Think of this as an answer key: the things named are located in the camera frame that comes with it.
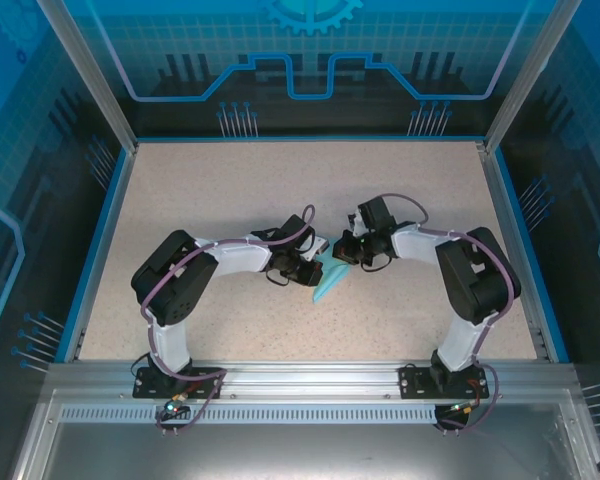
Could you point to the light blue paper sheet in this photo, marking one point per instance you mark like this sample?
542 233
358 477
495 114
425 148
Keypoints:
330 282

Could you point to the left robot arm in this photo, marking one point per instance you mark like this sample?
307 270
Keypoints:
175 280

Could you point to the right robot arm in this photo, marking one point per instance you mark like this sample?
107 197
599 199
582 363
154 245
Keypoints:
475 280

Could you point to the aluminium mounting rail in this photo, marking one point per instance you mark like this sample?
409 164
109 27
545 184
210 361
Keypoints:
305 380

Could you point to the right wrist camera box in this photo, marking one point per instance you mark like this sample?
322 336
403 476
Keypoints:
357 224

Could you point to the metal tray panel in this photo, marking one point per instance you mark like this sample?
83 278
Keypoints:
305 450

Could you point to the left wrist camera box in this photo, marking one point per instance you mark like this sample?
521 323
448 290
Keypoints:
317 247

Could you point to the aluminium corner post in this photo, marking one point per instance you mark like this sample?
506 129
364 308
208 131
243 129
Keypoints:
97 85
522 85

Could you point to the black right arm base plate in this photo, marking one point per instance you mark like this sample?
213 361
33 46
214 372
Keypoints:
411 382

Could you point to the blue aluminium side frame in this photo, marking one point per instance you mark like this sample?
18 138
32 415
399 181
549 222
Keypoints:
99 250
522 250

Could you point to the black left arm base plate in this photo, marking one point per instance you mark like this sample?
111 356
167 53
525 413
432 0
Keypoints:
141 389

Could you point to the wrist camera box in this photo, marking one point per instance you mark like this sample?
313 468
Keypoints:
317 247
357 224

